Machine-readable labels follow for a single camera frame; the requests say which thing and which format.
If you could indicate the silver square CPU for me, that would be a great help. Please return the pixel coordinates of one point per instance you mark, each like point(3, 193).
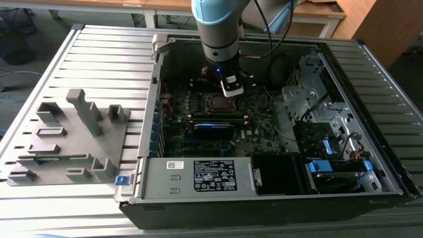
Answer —
point(217, 102)

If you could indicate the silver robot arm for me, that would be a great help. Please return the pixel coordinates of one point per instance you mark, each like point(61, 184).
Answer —
point(217, 37)

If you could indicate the grey case release latch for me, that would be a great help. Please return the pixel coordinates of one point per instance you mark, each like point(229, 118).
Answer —
point(159, 42)

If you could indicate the silver metal drive cage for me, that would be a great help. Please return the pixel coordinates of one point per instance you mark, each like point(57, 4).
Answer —
point(293, 95)

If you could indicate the green motherboard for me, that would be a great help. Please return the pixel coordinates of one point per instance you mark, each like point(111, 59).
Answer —
point(260, 124)

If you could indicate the black graphics card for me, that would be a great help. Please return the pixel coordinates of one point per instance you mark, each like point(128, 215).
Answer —
point(212, 134)

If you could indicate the silver chipset heatsink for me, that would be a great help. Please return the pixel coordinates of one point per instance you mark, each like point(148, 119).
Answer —
point(245, 148)

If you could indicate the blue plastic clip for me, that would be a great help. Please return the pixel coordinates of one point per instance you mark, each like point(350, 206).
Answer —
point(326, 147)

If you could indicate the grey power supply unit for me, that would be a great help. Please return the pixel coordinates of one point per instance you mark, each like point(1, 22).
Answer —
point(159, 178)

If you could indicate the grey parts rack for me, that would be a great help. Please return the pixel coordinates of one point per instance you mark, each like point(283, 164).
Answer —
point(99, 146)

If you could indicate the blue disk carrier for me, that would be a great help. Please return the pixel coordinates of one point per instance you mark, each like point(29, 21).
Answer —
point(319, 165)

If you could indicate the wooden cabinet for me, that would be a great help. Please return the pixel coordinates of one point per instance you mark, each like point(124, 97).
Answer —
point(390, 29)

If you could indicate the blue case latch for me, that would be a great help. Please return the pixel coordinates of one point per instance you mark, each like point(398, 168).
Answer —
point(121, 180)

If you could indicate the green RAM stick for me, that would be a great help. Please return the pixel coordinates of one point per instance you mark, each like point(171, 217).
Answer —
point(71, 156)

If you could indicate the black PC case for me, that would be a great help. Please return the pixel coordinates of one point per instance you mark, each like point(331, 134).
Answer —
point(231, 215)

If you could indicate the black mesh waste bin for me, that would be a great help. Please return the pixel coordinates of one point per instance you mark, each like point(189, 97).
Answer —
point(17, 52)

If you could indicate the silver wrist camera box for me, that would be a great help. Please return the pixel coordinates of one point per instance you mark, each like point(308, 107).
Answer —
point(232, 90)

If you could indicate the wooden desk white frame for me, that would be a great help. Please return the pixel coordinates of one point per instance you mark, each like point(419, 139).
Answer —
point(83, 2)
point(316, 12)

